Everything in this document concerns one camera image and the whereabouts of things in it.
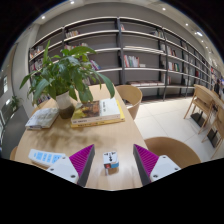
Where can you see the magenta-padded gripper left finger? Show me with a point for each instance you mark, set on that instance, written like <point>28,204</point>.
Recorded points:
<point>63,168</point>

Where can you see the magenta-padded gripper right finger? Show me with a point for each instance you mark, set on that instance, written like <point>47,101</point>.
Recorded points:
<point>163,166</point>

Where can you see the tan rounded wooden chair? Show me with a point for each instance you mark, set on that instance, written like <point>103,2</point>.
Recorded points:
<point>131,96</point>
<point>173,150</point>
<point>14,154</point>

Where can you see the yellow book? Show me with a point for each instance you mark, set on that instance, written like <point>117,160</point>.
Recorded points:
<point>96,123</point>

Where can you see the white picture-cover book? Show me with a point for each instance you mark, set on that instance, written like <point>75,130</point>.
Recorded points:
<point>96,110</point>

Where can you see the light wooden slatted chair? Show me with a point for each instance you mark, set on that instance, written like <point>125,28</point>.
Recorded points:
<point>218,123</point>
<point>200,100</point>

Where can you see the small green floor plant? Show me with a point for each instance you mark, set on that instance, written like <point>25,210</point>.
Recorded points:
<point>14,102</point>

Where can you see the light wooden side table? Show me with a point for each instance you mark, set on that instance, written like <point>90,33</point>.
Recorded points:
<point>210,93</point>

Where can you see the person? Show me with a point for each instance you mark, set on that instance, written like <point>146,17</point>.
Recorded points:
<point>218,87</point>

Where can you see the green potted plant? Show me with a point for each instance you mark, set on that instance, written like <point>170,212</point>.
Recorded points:
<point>65,71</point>

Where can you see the grey shelf unit with books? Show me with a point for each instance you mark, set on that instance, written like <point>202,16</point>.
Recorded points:
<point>143,36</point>

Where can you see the ceiling lights group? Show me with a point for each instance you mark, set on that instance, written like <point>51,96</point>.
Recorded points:
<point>199,33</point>

